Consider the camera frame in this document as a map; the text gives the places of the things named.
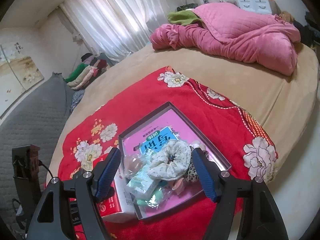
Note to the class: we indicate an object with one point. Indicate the black bag on floor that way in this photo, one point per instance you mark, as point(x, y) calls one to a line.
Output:
point(310, 32)

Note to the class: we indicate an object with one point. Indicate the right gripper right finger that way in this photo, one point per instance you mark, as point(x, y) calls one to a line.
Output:
point(260, 217)

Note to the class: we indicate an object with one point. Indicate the white drawer cabinet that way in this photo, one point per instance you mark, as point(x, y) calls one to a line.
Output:
point(258, 6)

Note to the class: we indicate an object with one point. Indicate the green cloth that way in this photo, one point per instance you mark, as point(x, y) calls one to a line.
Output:
point(184, 18)

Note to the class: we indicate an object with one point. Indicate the leopard print scrunchie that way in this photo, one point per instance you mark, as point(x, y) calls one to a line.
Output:
point(191, 175)

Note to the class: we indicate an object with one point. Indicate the white sheer curtain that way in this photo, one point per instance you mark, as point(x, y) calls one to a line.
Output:
point(117, 28)

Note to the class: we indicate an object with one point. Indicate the stack of folded clothes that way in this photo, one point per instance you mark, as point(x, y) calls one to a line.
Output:
point(89, 69)

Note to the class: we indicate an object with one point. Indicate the white floral scrunchie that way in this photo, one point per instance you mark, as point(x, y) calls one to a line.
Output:
point(171, 162)

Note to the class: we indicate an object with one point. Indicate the red tissue box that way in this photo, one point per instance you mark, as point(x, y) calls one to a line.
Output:
point(118, 208)

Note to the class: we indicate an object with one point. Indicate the grey quilted headboard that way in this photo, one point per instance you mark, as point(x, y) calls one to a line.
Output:
point(38, 120)

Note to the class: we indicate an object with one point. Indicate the small green tissue pack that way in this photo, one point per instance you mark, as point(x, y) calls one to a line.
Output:
point(141, 186)

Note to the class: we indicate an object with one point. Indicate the grey tray with pink book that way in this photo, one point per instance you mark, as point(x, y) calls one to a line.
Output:
point(147, 137)

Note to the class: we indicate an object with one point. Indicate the clear bag with pink item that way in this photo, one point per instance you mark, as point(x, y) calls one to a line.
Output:
point(132, 164)

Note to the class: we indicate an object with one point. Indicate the green sponge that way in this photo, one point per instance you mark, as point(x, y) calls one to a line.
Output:
point(159, 195)

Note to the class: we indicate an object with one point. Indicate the beige round bed cover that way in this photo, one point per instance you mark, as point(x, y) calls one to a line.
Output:
point(281, 105)

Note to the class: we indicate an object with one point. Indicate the pink quilted duvet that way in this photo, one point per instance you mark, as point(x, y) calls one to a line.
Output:
point(231, 32)

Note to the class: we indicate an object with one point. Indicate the wall painting panels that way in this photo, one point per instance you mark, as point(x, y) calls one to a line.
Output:
point(18, 74)

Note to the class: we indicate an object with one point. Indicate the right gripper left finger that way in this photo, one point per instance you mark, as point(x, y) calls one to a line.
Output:
point(52, 218)

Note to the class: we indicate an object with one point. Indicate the dark patterned cloth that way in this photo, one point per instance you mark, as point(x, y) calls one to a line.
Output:
point(77, 97)

